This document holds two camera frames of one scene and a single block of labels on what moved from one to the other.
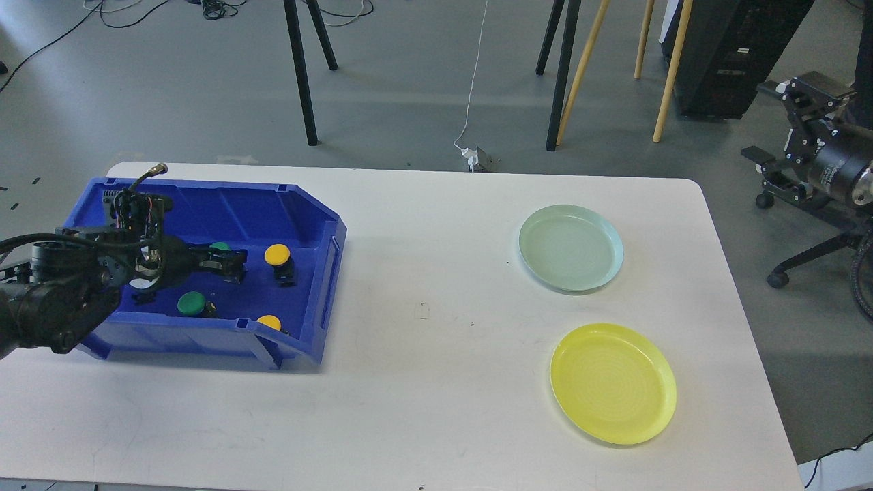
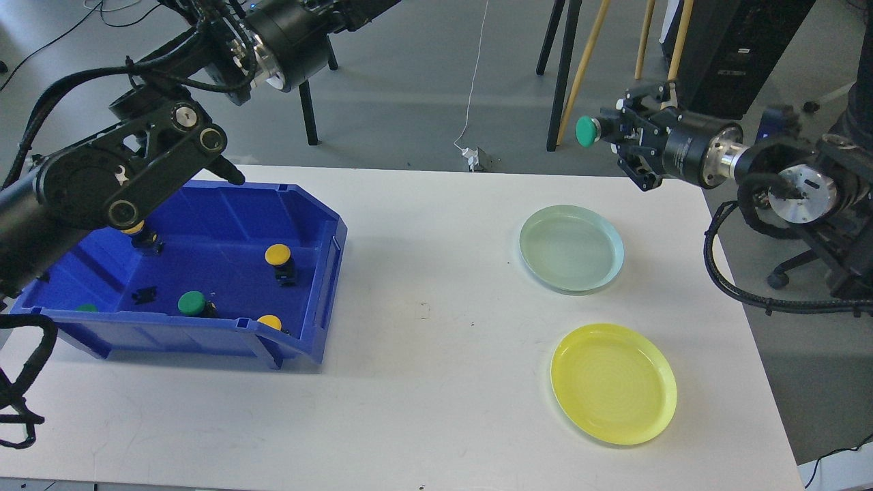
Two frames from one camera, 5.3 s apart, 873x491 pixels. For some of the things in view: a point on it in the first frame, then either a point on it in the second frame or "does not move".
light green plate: [571, 247] does not move
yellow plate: [614, 382] does not move
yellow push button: [279, 256] does not move
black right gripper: [822, 155] → [678, 143]
